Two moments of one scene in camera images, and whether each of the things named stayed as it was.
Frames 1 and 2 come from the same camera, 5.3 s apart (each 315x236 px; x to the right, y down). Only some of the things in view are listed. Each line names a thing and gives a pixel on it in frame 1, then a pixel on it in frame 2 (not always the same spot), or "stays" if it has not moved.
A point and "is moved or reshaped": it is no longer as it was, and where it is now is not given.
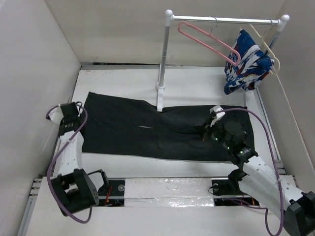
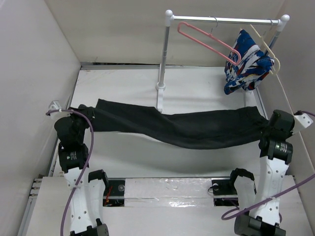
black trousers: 119,126 is moved or reshaped
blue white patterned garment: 254,66 stays
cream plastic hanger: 269,50 stays
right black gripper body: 213,132 -> 290,130
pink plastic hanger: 212,36 stays
